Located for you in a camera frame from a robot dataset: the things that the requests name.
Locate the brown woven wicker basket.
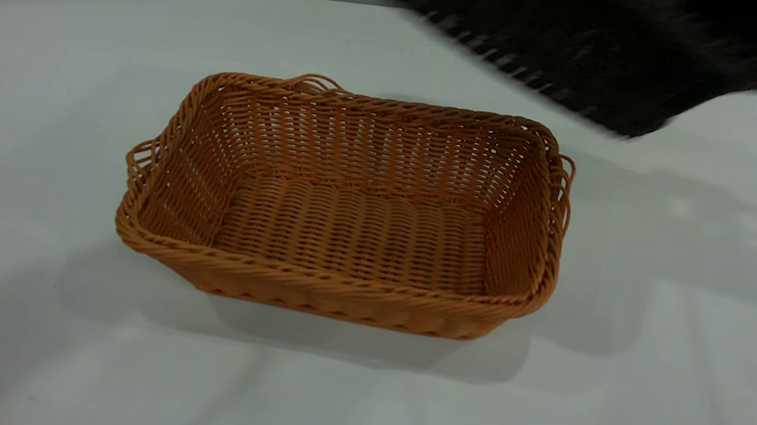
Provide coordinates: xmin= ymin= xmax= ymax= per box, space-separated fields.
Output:
xmin=106 ymin=51 xmax=585 ymax=353

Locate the black woven wicker basket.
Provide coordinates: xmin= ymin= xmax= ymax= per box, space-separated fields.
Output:
xmin=291 ymin=0 xmax=757 ymax=156

